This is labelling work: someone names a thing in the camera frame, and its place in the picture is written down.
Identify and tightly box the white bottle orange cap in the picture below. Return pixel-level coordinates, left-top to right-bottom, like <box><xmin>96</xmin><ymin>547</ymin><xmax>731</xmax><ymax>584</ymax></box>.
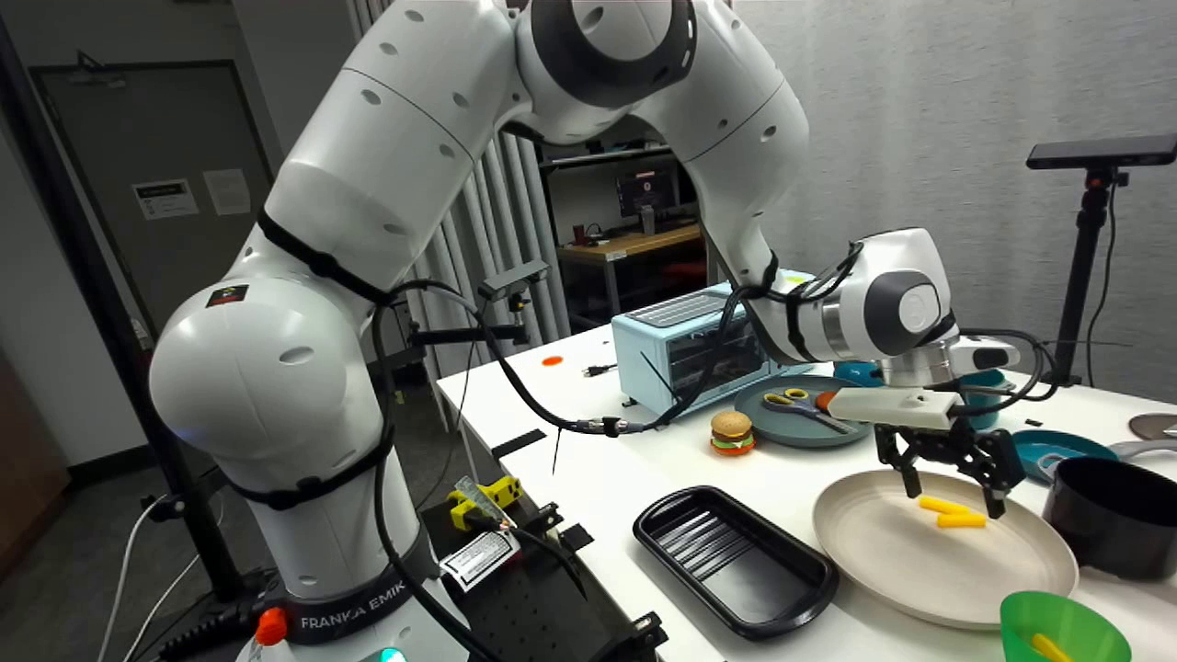
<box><xmin>236</xmin><ymin>604</ymin><xmax>297</xmax><ymax>662</ymax></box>

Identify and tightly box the black camera bar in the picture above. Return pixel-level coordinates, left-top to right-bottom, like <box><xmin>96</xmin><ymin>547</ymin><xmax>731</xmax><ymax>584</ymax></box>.
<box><xmin>1027</xmin><ymin>129</ymin><xmax>1177</xmax><ymax>172</ymax></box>

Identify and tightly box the black rectangular tray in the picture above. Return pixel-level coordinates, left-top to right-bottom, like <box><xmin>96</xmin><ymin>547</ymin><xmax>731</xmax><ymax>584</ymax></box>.
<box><xmin>628</xmin><ymin>480</ymin><xmax>841</xmax><ymax>643</ymax></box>

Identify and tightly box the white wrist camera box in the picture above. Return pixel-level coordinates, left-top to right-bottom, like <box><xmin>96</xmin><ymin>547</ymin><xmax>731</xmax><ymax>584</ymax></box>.
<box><xmin>823</xmin><ymin>386</ymin><xmax>967</xmax><ymax>435</ymax></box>

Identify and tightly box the black toy pot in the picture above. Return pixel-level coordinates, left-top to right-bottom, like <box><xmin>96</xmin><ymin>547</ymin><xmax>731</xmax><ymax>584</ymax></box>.
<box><xmin>1040</xmin><ymin>451</ymin><xmax>1177</xmax><ymax>584</ymax></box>

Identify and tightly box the green plastic cup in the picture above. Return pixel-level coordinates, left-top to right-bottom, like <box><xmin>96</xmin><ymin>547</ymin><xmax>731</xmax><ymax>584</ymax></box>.
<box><xmin>996</xmin><ymin>587</ymin><xmax>1136</xmax><ymax>662</ymax></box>

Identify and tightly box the grey door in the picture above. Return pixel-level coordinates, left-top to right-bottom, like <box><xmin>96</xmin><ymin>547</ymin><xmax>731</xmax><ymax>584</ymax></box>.
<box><xmin>31</xmin><ymin>58</ymin><xmax>281</xmax><ymax>333</ymax></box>

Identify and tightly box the silver metal bracket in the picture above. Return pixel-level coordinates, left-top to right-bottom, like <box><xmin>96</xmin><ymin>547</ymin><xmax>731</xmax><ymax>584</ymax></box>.
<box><xmin>438</xmin><ymin>524</ymin><xmax>519</xmax><ymax>594</ymax></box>

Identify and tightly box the teal toy kettle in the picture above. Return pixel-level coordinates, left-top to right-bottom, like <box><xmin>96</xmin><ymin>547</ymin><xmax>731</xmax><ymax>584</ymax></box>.
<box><xmin>835</xmin><ymin>355</ymin><xmax>882</xmax><ymax>390</ymax></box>

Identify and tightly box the red toy tomato slice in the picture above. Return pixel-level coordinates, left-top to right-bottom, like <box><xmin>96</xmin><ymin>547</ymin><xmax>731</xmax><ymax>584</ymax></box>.
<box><xmin>812</xmin><ymin>386</ymin><xmax>865</xmax><ymax>420</ymax></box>

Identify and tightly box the black stand post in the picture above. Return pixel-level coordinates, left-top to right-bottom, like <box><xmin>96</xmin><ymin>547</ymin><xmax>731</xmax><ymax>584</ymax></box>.
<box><xmin>0</xmin><ymin>21</ymin><xmax>252</xmax><ymax>604</ymax></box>

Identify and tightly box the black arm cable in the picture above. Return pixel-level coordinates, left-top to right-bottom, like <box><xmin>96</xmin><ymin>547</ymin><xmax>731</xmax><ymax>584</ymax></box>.
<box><xmin>365</xmin><ymin>235</ymin><xmax>1065</xmax><ymax>444</ymax></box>

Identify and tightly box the blue small bowl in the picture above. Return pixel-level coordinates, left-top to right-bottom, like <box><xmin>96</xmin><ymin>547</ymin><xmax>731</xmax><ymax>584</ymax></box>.
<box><xmin>1013</xmin><ymin>427</ymin><xmax>1121</xmax><ymax>485</ymax></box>

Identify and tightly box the dark grey round plate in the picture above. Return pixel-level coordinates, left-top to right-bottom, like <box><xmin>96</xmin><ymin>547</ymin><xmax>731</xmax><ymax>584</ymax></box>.
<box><xmin>731</xmin><ymin>371</ymin><xmax>887</xmax><ymax>451</ymax></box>

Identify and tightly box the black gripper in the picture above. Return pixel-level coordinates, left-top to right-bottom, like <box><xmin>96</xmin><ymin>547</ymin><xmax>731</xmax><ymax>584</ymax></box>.
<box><xmin>871</xmin><ymin>420</ymin><xmax>1027</xmax><ymax>523</ymax></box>

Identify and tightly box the yellow clamp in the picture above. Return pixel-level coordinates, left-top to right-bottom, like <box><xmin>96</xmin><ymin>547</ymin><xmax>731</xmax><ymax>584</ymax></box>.
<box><xmin>447</xmin><ymin>474</ymin><xmax>529</xmax><ymax>531</ymax></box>

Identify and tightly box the light blue toy oven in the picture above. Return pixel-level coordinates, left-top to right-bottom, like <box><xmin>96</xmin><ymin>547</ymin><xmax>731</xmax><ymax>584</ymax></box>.
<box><xmin>607</xmin><ymin>285</ymin><xmax>792</xmax><ymax>427</ymax></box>

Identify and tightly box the black camera tripod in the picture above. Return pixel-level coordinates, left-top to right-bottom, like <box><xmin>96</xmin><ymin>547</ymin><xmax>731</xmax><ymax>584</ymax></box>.
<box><xmin>1038</xmin><ymin>160</ymin><xmax>1132</xmax><ymax>390</ymax></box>

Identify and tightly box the toy burger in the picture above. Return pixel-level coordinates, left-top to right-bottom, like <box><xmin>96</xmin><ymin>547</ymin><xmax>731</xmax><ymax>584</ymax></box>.
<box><xmin>708</xmin><ymin>403</ymin><xmax>763</xmax><ymax>460</ymax></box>

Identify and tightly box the white ribbed panel stack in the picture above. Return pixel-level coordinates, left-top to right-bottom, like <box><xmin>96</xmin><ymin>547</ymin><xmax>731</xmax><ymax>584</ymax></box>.
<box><xmin>403</xmin><ymin>132</ymin><xmax>573</xmax><ymax>371</ymax></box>

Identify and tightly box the white floor cable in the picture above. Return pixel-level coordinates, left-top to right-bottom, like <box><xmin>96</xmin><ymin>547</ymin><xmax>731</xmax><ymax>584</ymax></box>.
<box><xmin>96</xmin><ymin>489</ymin><xmax>205</xmax><ymax>662</ymax></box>

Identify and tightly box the teal toy pot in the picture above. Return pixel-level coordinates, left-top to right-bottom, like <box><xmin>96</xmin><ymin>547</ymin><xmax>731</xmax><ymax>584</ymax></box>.
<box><xmin>962</xmin><ymin>371</ymin><xmax>1019</xmax><ymax>435</ymax></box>

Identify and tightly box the white paper sign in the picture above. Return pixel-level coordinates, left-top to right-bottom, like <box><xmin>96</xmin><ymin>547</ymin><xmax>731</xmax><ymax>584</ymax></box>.
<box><xmin>129</xmin><ymin>177</ymin><xmax>199</xmax><ymax>223</ymax></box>
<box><xmin>199</xmin><ymin>166</ymin><xmax>254</xmax><ymax>218</ymax></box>

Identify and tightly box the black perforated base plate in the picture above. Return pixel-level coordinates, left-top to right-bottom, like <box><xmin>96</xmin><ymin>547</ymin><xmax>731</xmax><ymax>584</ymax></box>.
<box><xmin>403</xmin><ymin>463</ymin><xmax>675</xmax><ymax>662</ymax></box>

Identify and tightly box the small grey toy utensil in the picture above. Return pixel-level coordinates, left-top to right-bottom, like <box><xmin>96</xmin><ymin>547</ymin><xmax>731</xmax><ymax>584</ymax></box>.
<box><xmin>763</xmin><ymin>381</ymin><xmax>856</xmax><ymax>438</ymax></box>

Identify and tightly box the black clamp bar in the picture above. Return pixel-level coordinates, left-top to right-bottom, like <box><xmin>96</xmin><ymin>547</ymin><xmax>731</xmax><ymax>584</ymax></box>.
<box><xmin>410</xmin><ymin>319</ymin><xmax>536</xmax><ymax>351</ymax></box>

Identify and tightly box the dark metal shelf rack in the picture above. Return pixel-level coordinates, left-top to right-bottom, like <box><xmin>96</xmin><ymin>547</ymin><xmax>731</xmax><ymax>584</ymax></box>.
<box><xmin>529</xmin><ymin>121</ymin><xmax>709</xmax><ymax>251</ymax></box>

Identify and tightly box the black tape patch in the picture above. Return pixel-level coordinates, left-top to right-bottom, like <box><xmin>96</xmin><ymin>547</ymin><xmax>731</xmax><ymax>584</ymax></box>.
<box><xmin>490</xmin><ymin>422</ymin><xmax>547</xmax><ymax>460</ymax></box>

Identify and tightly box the beige round plate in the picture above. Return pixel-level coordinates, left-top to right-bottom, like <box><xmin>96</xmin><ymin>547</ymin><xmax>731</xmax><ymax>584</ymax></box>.
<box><xmin>810</xmin><ymin>460</ymin><xmax>1081</xmax><ymax>631</ymax></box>

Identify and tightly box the grey backdrop curtain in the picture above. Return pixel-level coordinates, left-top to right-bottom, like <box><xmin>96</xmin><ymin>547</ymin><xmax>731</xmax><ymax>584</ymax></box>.
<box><xmin>731</xmin><ymin>0</ymin><xmax>1177</xmax><ymax>408</ymax></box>

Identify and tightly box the wooden background table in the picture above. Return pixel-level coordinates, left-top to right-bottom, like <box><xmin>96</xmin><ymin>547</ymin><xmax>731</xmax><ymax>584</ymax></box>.
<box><xmin>558</xmin><ymin>219</ymin><xmax>709</xmax><ymax>322</ymax></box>

